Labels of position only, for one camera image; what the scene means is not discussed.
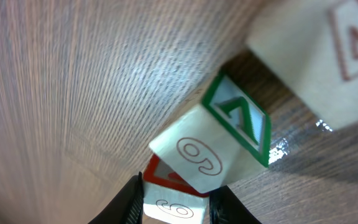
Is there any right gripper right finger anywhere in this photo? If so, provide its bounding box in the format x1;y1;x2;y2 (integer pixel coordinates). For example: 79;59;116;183
209;186;261;224

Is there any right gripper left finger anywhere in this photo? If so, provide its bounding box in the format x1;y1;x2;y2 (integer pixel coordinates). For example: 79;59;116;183
89;172;144;224

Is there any wooden block number nine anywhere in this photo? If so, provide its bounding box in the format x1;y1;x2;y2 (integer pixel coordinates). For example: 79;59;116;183
143;154;209;224

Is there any wooden block number six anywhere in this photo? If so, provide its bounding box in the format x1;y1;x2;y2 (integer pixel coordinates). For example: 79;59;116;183
149;72;272;193

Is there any wooden block red picture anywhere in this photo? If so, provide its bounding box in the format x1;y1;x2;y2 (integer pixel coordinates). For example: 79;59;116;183
247;0;358;129

